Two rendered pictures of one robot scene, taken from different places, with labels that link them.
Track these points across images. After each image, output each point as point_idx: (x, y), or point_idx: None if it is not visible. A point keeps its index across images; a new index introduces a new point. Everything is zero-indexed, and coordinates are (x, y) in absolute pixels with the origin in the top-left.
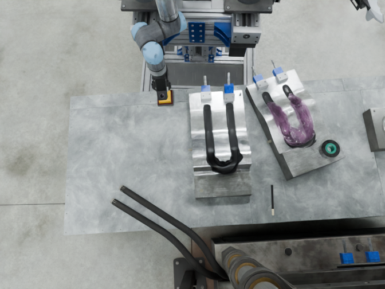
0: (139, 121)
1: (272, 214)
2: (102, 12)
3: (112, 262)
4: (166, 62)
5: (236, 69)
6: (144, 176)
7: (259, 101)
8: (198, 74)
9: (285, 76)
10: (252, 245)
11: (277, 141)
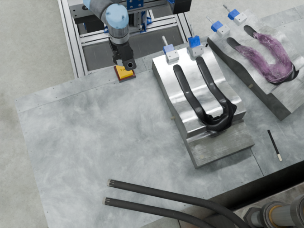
0: (104, 104)
1: (280, 159)
2: (0, 11)
3: None
4: (94, 43)
5: (172, 32)
6: (130, 162)
7: (226, 48)
8: (133, 47)
9: (243, 16)
10: (272, 199)
11: (260, 83)
